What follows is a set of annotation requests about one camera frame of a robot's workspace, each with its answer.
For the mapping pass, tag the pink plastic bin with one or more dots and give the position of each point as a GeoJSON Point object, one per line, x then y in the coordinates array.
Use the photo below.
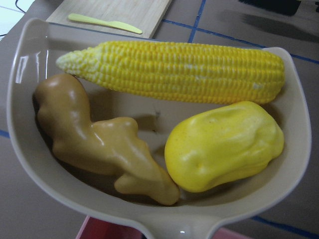
{"type": "Point", "coordinates": [93, 228]}

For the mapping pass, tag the wooden cutting board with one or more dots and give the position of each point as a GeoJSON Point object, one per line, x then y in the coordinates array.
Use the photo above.
{"type": "Point", "coordinates": [143, 14]}

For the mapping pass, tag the yellow toy corn cob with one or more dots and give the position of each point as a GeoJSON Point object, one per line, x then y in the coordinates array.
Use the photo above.
{"type": "Point", "coordinates": [186, 72]}

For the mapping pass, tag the yellow-green plastic knife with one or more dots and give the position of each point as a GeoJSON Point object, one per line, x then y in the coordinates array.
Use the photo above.
{"type": "Point", "coordinates": [112, 24]}

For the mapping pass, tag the tan toy ginger root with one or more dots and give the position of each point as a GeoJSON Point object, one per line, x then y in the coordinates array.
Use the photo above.
{"type": "Point", "coordinates": [107, 147]}

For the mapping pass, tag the yellow toy bell pepper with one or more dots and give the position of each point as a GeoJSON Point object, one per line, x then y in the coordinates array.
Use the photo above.
{"type": "Point", "coordinates": [222, 145]}

